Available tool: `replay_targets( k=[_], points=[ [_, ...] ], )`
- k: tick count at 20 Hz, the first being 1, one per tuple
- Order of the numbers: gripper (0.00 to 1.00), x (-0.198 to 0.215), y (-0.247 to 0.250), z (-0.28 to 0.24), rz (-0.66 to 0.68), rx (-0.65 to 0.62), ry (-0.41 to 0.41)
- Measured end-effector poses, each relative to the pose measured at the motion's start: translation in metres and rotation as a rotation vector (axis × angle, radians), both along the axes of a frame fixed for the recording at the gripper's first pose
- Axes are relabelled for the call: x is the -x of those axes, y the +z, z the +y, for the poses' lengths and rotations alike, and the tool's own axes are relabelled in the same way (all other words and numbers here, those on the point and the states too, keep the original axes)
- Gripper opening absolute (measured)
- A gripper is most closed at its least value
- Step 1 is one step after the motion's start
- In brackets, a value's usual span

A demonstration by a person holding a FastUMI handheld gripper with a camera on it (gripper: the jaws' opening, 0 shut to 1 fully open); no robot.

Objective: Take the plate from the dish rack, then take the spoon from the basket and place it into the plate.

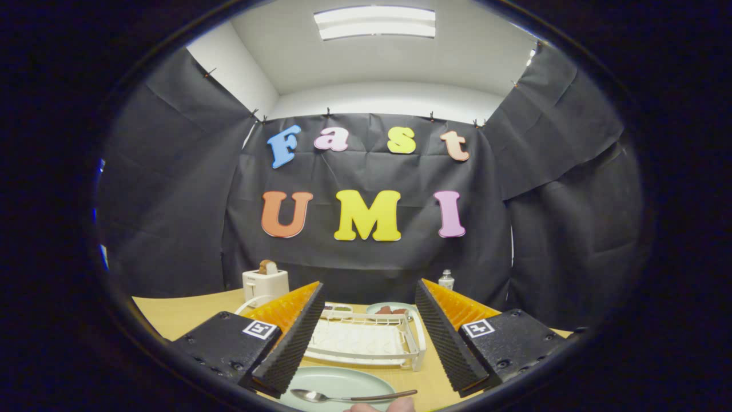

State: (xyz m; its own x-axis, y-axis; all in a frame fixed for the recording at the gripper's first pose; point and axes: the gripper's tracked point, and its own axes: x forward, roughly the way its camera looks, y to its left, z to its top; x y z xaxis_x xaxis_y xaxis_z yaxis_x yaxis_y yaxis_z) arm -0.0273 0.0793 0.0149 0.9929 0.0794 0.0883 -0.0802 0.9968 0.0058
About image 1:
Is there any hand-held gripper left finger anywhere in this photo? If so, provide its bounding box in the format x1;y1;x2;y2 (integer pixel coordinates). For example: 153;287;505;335
170;280;326;399

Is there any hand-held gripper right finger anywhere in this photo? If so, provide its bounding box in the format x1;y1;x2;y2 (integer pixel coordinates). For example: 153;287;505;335
415;279;572;398

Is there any white wire dish rack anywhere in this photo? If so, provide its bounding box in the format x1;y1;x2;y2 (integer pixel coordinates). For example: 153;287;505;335
234;295;427;371

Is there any metal spoon with brown handle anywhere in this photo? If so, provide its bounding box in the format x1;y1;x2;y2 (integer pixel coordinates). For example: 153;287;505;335
290;389;418;403

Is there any pale green plate with meat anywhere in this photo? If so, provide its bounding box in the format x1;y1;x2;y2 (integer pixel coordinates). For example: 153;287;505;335
366;302;418;316

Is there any white toaster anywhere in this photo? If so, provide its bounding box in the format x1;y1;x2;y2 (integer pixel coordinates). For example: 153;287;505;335
242;270;289;307

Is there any black backdrop cloth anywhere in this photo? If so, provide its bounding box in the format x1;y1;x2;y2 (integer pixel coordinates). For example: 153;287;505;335
97;43;644;332

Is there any ceiling light panel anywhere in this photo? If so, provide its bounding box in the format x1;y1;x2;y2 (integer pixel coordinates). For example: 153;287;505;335
313;5;436;41

